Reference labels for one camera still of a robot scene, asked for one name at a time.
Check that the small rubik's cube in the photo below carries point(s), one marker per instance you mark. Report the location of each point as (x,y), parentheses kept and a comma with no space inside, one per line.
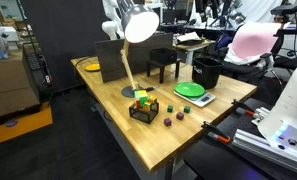
(153,99)
(147,106)

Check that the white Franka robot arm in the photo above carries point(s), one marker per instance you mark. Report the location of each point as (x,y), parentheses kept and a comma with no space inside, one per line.
(289,110)

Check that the large rubik's cube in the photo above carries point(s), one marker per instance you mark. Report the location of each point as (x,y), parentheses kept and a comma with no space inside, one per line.
(141,97)

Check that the small dark wooden stool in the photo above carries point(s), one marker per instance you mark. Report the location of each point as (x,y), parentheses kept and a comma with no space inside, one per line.
(161,71)

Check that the small green block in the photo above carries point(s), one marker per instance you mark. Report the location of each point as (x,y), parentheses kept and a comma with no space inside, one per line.
(187,109)
(170,108)

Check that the small black box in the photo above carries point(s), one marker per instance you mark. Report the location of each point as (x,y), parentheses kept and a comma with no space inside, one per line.
(163,56)

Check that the small purple block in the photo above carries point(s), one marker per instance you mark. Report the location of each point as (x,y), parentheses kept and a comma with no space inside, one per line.
(167,122)
(180,116)

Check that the green plate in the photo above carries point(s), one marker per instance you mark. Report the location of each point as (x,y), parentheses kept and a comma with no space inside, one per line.
(189,89)

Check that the dark wooden board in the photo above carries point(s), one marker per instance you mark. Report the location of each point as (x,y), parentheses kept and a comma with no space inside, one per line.
(111,60)

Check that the white kitchen scale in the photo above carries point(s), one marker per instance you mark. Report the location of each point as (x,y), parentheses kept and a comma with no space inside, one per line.
(204,99)

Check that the black plastic bin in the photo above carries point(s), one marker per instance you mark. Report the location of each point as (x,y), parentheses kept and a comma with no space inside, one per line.
(206,75)

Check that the yellow disc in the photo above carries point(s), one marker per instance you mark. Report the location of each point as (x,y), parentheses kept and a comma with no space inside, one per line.
(92,67)

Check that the background wooden desk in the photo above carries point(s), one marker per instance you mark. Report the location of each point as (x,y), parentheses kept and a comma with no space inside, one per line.
(194,46)

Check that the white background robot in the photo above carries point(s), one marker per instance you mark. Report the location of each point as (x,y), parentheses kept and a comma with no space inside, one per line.
(109,26)

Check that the background black monitor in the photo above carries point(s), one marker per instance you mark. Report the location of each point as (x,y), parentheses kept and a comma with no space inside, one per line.
(174,16)

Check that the black office chair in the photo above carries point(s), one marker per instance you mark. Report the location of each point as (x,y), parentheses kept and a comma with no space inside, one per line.
(241,68)

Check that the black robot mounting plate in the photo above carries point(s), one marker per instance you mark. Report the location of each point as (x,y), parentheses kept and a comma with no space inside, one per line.
(218,160)

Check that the black case with buttons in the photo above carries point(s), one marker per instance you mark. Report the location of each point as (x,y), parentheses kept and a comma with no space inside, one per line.
(36,66)

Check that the pink cloth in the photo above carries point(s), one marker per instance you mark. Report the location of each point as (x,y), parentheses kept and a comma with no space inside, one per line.
(254,40)

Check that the orange floor board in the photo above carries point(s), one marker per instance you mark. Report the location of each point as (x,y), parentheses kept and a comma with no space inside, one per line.
(24,125)

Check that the brown cardboard box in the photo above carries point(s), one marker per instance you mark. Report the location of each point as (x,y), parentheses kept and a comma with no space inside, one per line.
(8,83)

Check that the grey table frame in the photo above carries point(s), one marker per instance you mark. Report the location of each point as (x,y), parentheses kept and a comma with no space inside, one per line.
(128,146)

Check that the aluminium bracket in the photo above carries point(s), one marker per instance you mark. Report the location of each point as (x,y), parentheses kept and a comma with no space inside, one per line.
(262,115)

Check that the aluminium extrusion rail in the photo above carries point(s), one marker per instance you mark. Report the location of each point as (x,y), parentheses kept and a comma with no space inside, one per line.
(254,141)

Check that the black camera on stand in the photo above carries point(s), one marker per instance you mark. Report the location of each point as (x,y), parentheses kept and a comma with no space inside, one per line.
(286,9)

